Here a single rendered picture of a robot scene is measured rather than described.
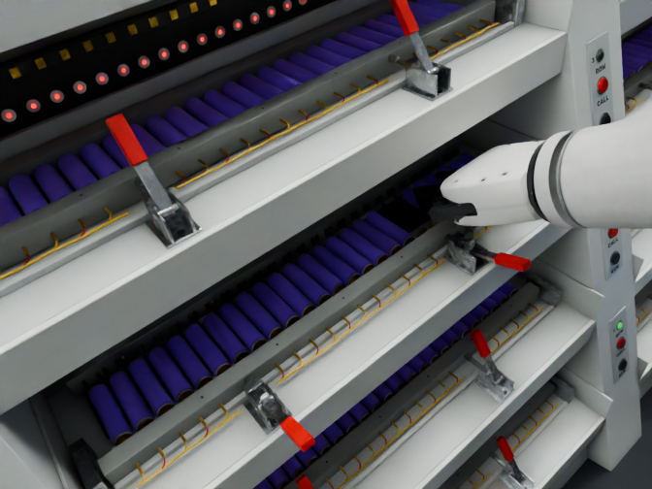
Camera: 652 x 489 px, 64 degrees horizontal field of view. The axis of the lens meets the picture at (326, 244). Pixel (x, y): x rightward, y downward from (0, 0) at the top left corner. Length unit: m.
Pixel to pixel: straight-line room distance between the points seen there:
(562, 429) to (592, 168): 0.56
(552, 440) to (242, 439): 0.55
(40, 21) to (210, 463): 0.35
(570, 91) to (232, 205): 0.41
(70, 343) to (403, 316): 0.31
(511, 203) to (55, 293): 0.37
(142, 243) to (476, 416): 0.46
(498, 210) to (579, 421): 0.51
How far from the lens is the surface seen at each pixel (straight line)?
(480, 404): 0.71
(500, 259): 0.55
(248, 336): 0.53
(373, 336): 0.53
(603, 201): 0.44
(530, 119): 0.70
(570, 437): 0.92
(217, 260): 0.40
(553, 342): 0.77
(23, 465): 0.42
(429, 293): 0.56
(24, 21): 0.36
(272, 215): 0.41
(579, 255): 0.76
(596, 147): 0.45
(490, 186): 0.49
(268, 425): 0.48
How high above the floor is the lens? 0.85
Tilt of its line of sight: 27 degrees down
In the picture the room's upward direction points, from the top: 20 degrees counter-clockwise
